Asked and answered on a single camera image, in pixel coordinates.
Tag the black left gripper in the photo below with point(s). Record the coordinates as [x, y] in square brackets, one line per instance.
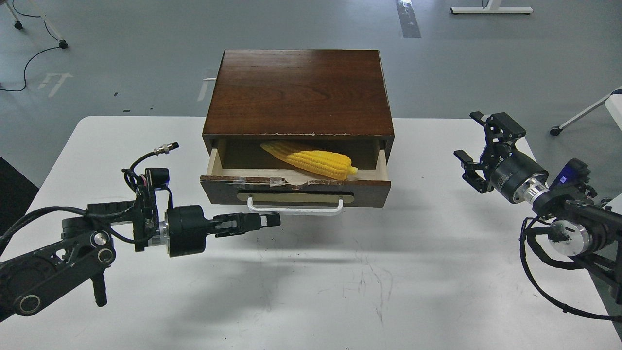
[188, 228]

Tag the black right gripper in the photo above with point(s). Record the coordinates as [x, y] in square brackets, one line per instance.
[512, 173]

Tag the wooden drawer with white handle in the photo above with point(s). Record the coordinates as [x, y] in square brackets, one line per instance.
[234, 176]

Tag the yellow plastic corn cob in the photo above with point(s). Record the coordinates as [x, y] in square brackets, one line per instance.
[308, 158]

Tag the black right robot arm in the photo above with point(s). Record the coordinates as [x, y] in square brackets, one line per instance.
[568, 229]

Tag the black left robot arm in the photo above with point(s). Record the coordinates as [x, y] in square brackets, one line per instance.
[34, 280]

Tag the dark wooden cabinet box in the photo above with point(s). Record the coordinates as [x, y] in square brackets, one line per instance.
[334, 94]

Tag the white furniture leg with caster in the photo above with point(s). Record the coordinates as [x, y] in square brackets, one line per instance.
[612, 102]

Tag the white table base foot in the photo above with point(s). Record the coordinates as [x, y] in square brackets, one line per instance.
[491, 7]

